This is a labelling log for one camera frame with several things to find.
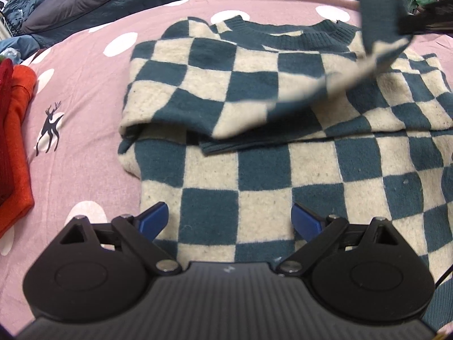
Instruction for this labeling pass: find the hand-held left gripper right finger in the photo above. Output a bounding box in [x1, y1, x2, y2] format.
[276, 202, 400, 276]

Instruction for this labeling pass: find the black cable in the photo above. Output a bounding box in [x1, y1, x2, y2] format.
[433, 265, 453, 293]

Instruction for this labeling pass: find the red buttoned cardigan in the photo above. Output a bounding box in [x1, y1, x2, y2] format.
[0, 58, 15, 208]

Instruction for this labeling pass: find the light blue crumpled cloth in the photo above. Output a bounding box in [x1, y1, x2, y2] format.
[0, 35, 40, 65]

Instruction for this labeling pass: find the green plant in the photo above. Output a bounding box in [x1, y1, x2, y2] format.
[407, 0, 439, 13]

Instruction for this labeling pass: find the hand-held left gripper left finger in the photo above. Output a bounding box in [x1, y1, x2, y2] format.
[58, 201, 183, 276]

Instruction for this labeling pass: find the pink polka dot deer blanket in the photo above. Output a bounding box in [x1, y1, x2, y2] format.
[0, 0, 453, 337]

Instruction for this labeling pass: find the orange folded garment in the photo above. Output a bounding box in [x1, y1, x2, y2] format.
[0, 65, 38, 239]

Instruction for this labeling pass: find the teal and cream checkered sweater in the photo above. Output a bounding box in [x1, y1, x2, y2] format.
[118, 0, 453, 330]

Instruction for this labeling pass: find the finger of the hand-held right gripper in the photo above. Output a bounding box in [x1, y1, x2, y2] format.
[398, 0, 453, 37]

